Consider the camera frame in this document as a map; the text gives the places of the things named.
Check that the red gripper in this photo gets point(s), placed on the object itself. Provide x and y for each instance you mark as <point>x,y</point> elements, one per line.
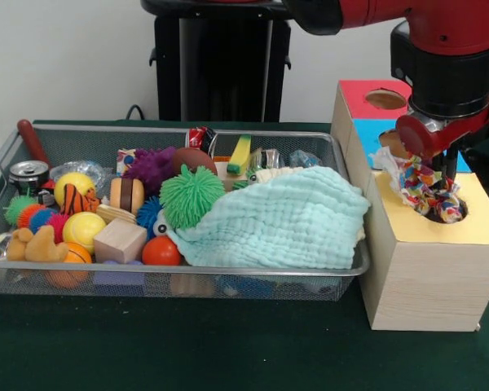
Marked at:
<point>415,136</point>

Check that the colourful patterned cloth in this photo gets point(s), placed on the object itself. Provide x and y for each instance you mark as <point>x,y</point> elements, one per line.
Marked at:
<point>424,187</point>

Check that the light blue waffle cloth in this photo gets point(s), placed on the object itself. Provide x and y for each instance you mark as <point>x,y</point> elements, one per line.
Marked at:
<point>289,222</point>

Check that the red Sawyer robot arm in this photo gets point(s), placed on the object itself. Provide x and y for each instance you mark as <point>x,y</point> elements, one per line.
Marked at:
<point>448,61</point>

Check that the wooden box with three holes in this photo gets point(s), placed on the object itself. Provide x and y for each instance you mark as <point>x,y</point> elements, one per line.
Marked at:
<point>432,285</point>

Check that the shallow metal mesh bin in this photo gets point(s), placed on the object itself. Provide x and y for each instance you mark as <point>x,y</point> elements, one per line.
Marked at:
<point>167,285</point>

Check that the yellow toy banana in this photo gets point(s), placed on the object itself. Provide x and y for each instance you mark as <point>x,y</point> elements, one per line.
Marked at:
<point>239,155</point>

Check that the large green spiky ball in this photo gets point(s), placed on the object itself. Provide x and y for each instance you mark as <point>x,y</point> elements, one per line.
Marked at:
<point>189,195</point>

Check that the purple rubber toy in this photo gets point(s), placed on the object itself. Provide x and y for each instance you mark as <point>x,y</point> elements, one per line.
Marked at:
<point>152,167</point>

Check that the red orange rubber ball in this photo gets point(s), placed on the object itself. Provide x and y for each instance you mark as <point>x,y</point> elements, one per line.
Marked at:
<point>161,251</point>

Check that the wooden toy burger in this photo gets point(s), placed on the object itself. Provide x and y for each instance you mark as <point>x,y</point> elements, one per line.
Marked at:
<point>126,196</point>

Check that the wooden cube block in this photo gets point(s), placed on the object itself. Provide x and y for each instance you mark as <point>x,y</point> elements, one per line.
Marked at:
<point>118,240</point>

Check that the yellow ball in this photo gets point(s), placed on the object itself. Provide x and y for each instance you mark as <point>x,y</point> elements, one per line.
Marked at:
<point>83,232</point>

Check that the orange plush toy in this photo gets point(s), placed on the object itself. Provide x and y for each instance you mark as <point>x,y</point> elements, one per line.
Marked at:
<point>38,246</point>

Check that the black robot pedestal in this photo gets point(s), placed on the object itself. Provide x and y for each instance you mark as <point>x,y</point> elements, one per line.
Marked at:
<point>228,61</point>

